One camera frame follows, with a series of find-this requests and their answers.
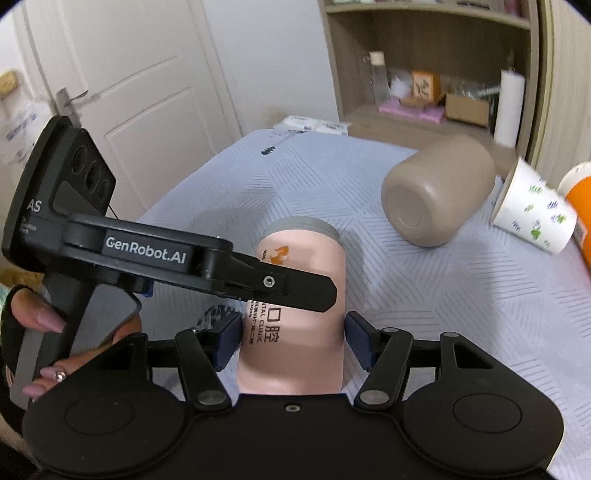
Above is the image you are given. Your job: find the pink cup with grey rim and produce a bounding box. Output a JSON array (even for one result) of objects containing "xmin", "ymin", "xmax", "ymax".
[{"xmin": 236, "ymin": 217, "xmax": 346, "ymax": 395}]

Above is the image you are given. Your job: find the beige matte cup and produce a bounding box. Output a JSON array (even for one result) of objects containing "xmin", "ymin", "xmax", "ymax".
[{"xmin": 381, "ymin": 135, "xmax": 497, "ymax": 248}]

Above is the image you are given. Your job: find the white floral paper cup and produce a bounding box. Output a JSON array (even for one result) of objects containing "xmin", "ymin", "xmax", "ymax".
[{"xmin": 491, "ymin": 158, "xmax": 578, "ymax": 254}]

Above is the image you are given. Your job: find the orange paper cup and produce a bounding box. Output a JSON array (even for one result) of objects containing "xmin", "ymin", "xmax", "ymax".
[{"xmin": 557, "ymin": 162, "xmax": 591, "ymax": 268}]

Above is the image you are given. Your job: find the left hand with pink nails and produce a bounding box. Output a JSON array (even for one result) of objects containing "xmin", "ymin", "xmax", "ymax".
[{"xmin": 1, "ymin": 285, "xmax": 142, "ymax": 404}]

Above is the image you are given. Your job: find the white plastic bag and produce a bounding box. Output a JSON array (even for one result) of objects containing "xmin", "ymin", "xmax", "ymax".
[{"xmin": 1, "ymin": 70, "xmax": 54, "ymax": 165}]

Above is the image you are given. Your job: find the white tissue pack stack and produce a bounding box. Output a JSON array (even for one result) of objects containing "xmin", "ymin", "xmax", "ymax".
[{"xmin": 274, "ymin": 115, "xmax": 349, "ymax": 136}]

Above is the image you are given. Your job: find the white door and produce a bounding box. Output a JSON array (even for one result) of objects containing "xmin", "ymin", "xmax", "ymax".
[{"xmin": 21, "ymin": 1, "xmax": 240, "ymax": 220}]

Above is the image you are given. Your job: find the light blue quilted mattress cover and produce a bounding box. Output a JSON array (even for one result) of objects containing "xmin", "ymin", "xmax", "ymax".
[{"xmin": 142, "ymin": 130, "xmax": 590, "ymax": 479}]

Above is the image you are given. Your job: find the pink flat package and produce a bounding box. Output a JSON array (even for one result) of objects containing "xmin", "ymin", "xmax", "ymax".
[{"xmin": 378, "ymin": 98, "xmax": 445, "ymax": 124}]

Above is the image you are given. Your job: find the clear bottle with cork cap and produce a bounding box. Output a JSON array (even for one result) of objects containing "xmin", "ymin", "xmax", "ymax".
[{"xmin": 370, "ymin": 51, "xmax": 390, "ymax": 106}]

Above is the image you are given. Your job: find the small cardboard box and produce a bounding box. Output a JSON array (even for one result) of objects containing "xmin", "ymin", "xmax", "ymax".
[{"xmin": 445, "ymin": 93, "xmax": 490, "ymax": 127}]

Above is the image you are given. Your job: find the wooden bookshelf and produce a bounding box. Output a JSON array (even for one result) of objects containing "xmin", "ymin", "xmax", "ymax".
[{"xmin": 320, "ymin": 1, "xmax": 552, "ymax": 175}]

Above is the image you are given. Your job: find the orange floral box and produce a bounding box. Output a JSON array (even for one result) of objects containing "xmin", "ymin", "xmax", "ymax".
[{"xmin": 412, "ymin": 70, "xmax": 441, "ymax": 102}]

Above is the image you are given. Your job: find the white paper towel roll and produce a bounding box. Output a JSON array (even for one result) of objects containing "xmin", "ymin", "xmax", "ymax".
[{"xmin": 494, "ymin": 70, "xmax": 526, "ymax": 148}]

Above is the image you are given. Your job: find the silver door handle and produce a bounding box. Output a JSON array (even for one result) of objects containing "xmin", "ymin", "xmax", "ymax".
[{"xmin": 55, "ymin": 87, "xmax": 88, "ymax": 128}]

